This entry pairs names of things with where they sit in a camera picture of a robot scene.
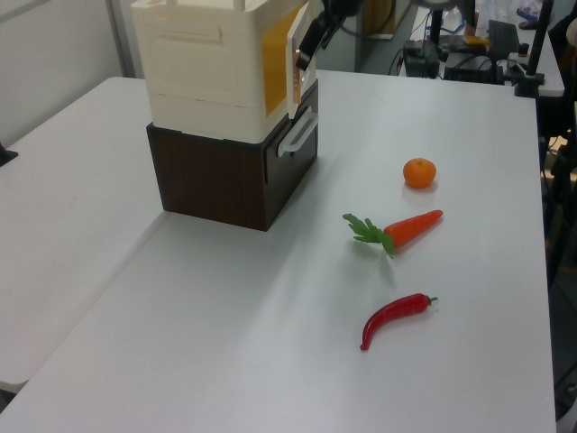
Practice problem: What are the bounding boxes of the black table bracket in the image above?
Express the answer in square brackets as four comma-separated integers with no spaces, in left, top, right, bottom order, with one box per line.
[0,142,20,168]

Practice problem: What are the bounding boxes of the dark brown wooden drawer unit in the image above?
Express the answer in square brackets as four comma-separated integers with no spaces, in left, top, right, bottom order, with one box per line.
[146,78,320,233]

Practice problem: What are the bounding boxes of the wooden panel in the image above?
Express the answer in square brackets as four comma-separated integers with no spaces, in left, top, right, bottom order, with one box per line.
[362,0,398,37]

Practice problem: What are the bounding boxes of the small black device box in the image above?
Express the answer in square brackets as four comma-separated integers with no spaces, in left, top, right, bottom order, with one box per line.
[401,40,441,78]

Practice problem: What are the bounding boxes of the thin black pole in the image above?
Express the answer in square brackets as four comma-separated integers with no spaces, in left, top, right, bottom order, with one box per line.
[427,6,446,47]

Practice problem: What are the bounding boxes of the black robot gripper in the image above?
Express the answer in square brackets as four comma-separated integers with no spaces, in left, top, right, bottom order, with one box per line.
[296,0,367,71]

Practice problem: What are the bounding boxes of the black pole with table clamp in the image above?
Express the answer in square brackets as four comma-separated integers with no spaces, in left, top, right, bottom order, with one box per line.
[514,0,556,97]

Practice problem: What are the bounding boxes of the cream cabinet door orange handle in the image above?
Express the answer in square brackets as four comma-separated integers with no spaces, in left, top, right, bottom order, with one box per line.
[285,3,317,121]

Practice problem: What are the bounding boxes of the flat black electronics box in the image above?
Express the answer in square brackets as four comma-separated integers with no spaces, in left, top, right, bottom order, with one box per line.
[443,52,506,85]

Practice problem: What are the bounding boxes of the orange tangerine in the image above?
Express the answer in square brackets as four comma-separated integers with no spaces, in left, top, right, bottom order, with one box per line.
[402,157,438,189]

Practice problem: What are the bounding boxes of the dark drawer with white handle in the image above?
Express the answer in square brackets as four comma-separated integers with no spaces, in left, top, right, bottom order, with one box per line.
[262,80,320,187]

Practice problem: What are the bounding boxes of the orange toy carrot green leaves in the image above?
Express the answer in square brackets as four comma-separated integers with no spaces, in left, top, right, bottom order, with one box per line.
[342,209,444,260]

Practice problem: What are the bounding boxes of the red toy chili pepper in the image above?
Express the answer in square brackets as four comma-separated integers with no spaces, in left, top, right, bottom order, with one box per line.
[359,292,439,353]

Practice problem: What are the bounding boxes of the black tripod stand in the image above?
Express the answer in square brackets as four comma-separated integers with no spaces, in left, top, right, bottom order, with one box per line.
[539,130,577,423]

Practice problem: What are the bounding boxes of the cream plastic cabinet box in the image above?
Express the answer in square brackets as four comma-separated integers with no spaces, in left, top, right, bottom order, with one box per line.
[130,0,312,142]

